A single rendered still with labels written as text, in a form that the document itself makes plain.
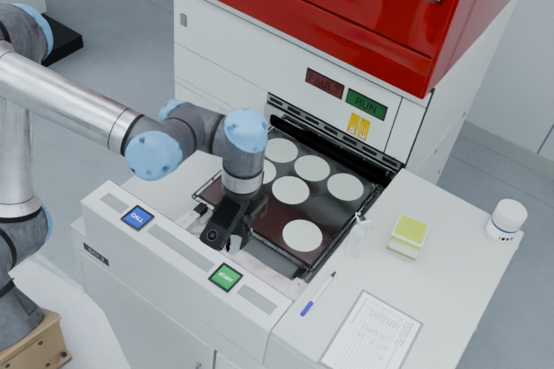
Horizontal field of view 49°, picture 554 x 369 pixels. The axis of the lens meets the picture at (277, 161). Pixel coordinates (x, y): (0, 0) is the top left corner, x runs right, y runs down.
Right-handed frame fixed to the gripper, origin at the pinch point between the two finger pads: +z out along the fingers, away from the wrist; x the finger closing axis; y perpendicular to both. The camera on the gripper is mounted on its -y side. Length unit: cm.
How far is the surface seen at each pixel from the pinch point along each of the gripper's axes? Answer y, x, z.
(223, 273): 0.5, 1.0, 9.4
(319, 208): 35.7, -3.5, 16.1
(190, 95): 58, 59, 26
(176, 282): -4.6, 10.1, 15.2
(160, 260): -4.6, 15.0, 11.3
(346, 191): 45.7, -6.1, 16.0
